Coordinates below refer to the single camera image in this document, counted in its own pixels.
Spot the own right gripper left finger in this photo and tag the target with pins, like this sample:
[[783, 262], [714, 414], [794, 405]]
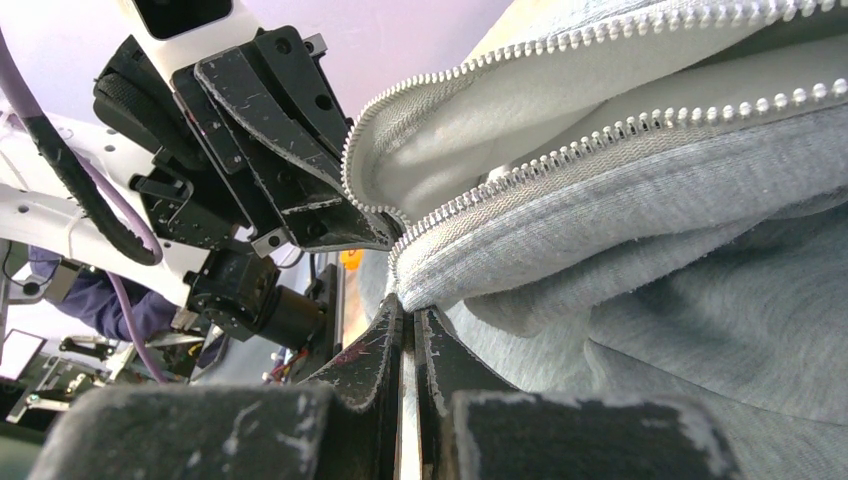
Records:
[[338, 423]]

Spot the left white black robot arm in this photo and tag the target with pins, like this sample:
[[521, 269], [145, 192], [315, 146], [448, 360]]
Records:
[[69, 191]]

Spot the person in blue clothing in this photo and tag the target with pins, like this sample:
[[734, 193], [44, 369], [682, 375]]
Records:
[[93, 300]]

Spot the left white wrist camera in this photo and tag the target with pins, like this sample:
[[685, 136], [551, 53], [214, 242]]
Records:
[[177, 34]]

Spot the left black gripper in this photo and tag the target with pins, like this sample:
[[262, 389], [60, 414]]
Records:
[[249, 139]]

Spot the grey zip-up jacket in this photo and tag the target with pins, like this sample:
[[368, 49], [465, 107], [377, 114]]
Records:
[[637, 197]]

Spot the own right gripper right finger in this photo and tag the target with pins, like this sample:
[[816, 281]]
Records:
[[476, 425]]

